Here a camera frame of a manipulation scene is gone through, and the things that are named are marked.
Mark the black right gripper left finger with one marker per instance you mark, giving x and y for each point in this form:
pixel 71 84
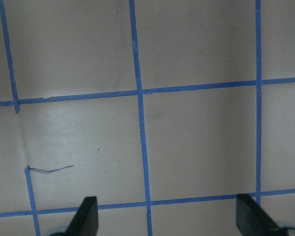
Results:
pixel 85 222

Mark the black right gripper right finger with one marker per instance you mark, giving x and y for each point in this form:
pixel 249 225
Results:
pixel 252 220

